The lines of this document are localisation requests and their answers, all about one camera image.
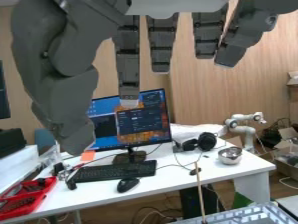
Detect black headphones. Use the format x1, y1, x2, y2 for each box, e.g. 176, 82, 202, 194
181, 131, 219, 153

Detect cardboard box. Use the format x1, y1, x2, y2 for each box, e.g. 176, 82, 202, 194
270, 125, 298, 173

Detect metal bowl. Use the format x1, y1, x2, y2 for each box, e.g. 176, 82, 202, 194
217, 146, 245, 166

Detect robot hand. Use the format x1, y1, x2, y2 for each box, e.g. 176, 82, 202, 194
9, 0, 298, 156

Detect thin stick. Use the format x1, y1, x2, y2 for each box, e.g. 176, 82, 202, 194
194, 161, 209, 224

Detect black keyboard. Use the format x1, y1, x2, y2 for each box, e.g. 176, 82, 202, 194
69, 159, 160, 184

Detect black box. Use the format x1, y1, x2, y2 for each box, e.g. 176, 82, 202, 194
0, 127, 28, 160

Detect red tray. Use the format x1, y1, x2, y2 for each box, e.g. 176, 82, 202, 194
0, 191, 48, 222
0, 175, 60, 202

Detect clear box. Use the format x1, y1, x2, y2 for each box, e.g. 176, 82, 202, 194
169, 202, 298, 224

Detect orange sticky note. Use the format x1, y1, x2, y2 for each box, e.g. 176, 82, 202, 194
78, 150, 97, 163

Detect white desk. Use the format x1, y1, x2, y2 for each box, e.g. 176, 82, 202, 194
0, 139, 278, 224

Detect black mouse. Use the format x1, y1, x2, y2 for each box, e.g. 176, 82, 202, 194
116, 177, 141, 194

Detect computer monitor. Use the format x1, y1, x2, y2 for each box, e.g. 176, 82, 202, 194
85, 87, 174, 165

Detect small white jointed device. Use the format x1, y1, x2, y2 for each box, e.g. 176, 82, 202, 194
222, 112, 267, 155

